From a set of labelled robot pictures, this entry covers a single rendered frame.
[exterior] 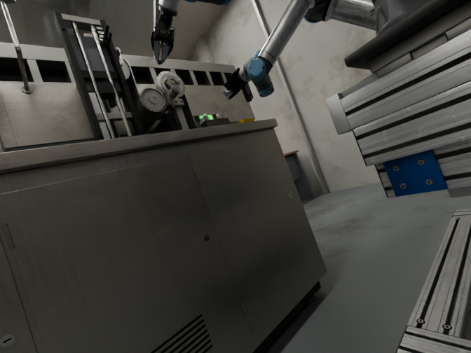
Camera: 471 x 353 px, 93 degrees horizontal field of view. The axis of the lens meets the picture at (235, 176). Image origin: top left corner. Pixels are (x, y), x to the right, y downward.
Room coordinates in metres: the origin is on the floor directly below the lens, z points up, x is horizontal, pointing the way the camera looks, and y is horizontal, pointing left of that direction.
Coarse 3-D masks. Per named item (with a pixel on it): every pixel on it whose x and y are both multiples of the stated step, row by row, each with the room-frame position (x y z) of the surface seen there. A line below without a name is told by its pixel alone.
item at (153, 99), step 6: (144, 90) 1.04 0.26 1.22; (150, 90) 1.06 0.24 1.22; (156, 90) 1.07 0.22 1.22; (144, 96) 1.03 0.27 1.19; (150, 96) 1.05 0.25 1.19; (156, 96) 1.07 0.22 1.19; (162, 96) 1.09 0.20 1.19; (144, 102) 1.02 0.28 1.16; (150, 102) 1.04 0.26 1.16; (156, 102) 1.06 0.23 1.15; (162, 102) 1.08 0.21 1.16; (150, 108) 1.03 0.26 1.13; (156, 108) 1.06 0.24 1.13; (162, 108) 1.07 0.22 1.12
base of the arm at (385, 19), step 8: (376, 0) 0.43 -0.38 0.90; (384, 0) 0.42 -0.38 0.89; (392, 0) 0.40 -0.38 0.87; (400, 0) 0.39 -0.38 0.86; (408, 0) 0.38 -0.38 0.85; (416, 0) 0.37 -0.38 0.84; (424, 0) 0.36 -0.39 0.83; (376, 8) 0.44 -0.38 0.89; (384, 8) 0.42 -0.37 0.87; (392, 8) 0.40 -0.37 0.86; (400, 8) 0.39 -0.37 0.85; (408, 8) 0.38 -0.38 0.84; (416, 8) 0.37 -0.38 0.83; (376, 16) 0.45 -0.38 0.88; (384, 16) 0.43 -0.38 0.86; (392, 16) 0.40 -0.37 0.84; (400, 16) 0.39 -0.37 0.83; (376, 24) 0.45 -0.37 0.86; (384, 24) 0.44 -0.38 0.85; (392, 24) 0.40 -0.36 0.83; (376, 32) 0.45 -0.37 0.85
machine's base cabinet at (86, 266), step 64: (0, 192) 0.50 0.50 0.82; (64, 192) 0.56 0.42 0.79; (128, 192) 0.65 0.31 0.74; (192, 192) 0.78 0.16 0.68; (256, 192) 0.96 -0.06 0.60; (0, 256) 0.47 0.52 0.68; (64, 256) 0.54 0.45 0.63; (128, 256) 0.62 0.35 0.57; (192, 256) 0.73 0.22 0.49; (256, 256) 0.88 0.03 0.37; (320, 256) 1.12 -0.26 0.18; (0, 320) 0.46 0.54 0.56; (64, 320) 0.52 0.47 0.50; (128, 320) 0.59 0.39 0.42; (192, 320) 0.69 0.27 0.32; (256, 320) 0.82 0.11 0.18
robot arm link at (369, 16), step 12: (324, 0) 0.88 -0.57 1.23; (336, 0) 0.89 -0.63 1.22; (348, 0) 0.88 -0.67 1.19; (360, 0) 0.87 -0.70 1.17; (312, 12) 0.94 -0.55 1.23; (324, 12) 0.92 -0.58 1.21; (336, 12) 0.91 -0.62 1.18; (348, 12) 0.89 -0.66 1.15; (360, 12) 0.88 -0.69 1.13; (372, 12) 0.86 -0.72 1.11; (360, 24) 0.91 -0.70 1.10; (372, 24) 0.89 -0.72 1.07
